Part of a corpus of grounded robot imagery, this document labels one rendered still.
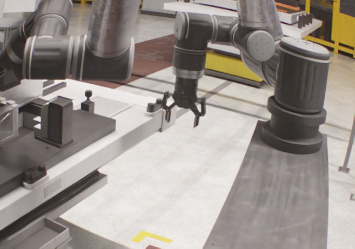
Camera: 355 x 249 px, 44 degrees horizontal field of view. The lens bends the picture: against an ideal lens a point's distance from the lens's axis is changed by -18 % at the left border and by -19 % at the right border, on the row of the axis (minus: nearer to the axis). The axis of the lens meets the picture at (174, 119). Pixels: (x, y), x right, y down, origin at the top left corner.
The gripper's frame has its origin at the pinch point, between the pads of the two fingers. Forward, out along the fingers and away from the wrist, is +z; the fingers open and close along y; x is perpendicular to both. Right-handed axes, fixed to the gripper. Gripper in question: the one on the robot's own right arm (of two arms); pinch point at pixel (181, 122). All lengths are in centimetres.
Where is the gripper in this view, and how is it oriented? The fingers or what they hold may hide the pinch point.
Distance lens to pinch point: 179.8
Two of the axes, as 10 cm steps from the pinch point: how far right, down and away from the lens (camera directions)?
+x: 2.6, -2.9, 9.2
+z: -1.1, 9.4, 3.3
